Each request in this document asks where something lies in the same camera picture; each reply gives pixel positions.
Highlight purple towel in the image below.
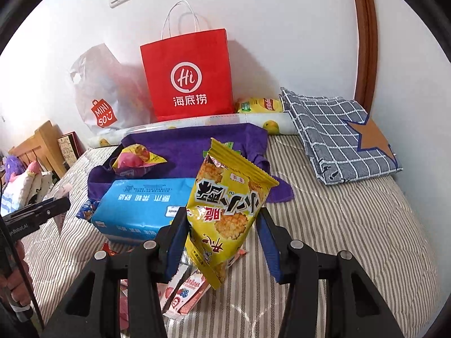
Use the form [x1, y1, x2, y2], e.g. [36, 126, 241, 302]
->
[87, 123, 295, 208]

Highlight blue tissue pack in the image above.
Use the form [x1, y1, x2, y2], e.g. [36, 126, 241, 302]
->
[91, 178, 196, 245]

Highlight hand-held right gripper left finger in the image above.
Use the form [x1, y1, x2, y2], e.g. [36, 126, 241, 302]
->
[53, 207, 191, 338]

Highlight white pink wipes packet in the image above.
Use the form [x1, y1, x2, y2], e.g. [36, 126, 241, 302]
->
[46, 182, 73, 236]

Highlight red snack packet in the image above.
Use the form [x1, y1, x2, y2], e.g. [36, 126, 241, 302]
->
[102, 243, 131, 255]

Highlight yellow pink snack packet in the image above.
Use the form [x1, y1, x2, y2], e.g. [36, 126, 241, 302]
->
[112, 143, 167, 177]

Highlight orange stick snack packet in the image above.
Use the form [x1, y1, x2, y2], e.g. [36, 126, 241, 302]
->
[225, 248, 247, 268]

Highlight blue checked folded cloth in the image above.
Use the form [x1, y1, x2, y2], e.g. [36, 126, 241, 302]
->
[279, 87, 403, 186]

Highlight grey striped mattress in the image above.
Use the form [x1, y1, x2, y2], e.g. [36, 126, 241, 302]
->
[17, 135, 441, 338]

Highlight green yellow snack packet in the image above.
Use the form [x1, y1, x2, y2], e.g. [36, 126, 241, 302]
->
[202, 143, 235, 160]

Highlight pink white strawberry snack packets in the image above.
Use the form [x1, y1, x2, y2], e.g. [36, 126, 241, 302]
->
[155, 264, 208, 315]

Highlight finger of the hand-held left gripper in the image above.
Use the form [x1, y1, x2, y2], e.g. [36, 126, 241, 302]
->
[13, 196, 72, 226]

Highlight person's left hand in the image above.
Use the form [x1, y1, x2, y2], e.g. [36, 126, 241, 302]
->
[0, 241, 34, 315]

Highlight blue snack packet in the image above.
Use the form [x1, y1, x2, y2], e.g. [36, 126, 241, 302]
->
[76, 201, 101, 221]

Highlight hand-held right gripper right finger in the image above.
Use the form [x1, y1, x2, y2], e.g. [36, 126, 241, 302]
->
[257, 208, 406, 338]

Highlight pastel printed pillow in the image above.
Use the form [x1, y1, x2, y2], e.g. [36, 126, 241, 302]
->
[0, 160, 43, 215]

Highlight purple plush toy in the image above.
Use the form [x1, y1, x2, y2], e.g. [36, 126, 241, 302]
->
[3, 155, 29, 180]

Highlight pink packet with white label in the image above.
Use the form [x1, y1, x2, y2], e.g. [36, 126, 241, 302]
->
[118, 280, 133, 328]

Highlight yellow green drink packet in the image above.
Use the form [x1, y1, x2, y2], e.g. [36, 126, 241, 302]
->
[235, 97, 285, 114]

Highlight red paper bag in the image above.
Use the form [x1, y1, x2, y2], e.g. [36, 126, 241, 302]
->
[140, 1, 235, 122]

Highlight yellow rice cracker packet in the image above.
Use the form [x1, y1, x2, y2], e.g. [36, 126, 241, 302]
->
[185, 138, 280, 289]

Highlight white plastic shopping bag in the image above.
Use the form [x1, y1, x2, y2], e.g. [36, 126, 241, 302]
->
[68, 43, 156, 136]

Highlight white fruit print paper roll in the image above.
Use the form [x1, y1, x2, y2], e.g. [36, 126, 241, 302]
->
[86, 111, 300, 148]

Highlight wooden headboard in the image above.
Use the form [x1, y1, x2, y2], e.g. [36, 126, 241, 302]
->
[12, 120, 67, 178]

